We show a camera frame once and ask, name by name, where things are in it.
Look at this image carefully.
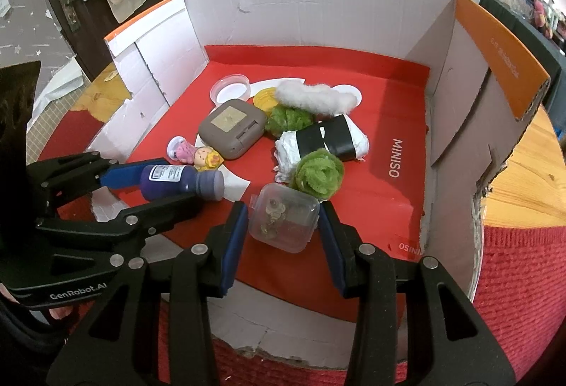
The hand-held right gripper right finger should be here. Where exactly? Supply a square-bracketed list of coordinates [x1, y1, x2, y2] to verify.
[316, 202, 518, 386]

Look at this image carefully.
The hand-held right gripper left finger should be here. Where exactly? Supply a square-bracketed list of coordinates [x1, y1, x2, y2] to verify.
[48, 200, 249, 386]

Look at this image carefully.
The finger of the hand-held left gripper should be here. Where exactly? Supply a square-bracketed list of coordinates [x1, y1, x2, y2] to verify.
[35, 192, 206, 256]
[25, 151, 153, 218]

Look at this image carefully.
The purple bottle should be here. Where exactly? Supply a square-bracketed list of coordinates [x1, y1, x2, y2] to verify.
[140, 164, 225, 202]

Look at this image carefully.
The clear plastic small box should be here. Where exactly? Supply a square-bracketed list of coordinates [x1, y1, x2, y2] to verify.
[248, 183, 320, 254]

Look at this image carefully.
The small doll figure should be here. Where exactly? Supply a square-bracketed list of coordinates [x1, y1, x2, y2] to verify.
[167, 136, 223, 172]

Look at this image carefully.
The grey-brown plastic case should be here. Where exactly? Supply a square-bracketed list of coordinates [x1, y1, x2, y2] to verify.
[197, 99, 268, 160]

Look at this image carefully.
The black and white roll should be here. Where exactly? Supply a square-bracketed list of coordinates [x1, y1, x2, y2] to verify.
[274, 114, 370, 183]

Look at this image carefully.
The clear round lid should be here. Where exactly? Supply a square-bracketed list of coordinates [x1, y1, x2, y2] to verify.
[209, 74, 253, 106]

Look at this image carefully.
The green fuzzy pompom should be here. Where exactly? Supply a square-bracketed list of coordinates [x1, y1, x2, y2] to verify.
[264, 104, 316, 137]

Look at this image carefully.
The yellow bottle cap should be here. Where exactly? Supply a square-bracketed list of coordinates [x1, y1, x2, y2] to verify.
[253, 87, 280, 111]

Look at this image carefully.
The white fluffy star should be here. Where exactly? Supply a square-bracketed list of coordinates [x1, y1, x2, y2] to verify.
[275, 79, 357, 118]

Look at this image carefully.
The orange cardboard box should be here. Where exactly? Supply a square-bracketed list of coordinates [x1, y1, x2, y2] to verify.
[86, 0, 551, 371]

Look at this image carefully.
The person's left hand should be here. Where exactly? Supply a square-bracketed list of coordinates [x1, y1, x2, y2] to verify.
[0, 285, 78, 321]

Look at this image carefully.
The green grid mat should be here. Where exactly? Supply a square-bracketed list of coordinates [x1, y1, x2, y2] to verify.
[24, 100, 67, 148]

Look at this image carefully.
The white crumpled paper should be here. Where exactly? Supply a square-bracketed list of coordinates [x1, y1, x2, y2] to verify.
[33, 56, 85, 113]

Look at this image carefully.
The red knitted mat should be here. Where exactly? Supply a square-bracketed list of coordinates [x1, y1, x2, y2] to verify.
[37, 107, 566, 386]

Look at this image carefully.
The dark covered side table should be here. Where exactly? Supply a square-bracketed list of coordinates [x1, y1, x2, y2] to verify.
[478, 0, 566, 113]

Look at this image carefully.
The row of bottles and toys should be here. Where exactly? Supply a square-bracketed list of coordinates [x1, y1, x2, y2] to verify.
[508, 0, 566, 46]

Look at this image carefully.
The door handle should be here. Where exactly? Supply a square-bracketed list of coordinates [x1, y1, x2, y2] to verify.
[57, 0, 82, 32]

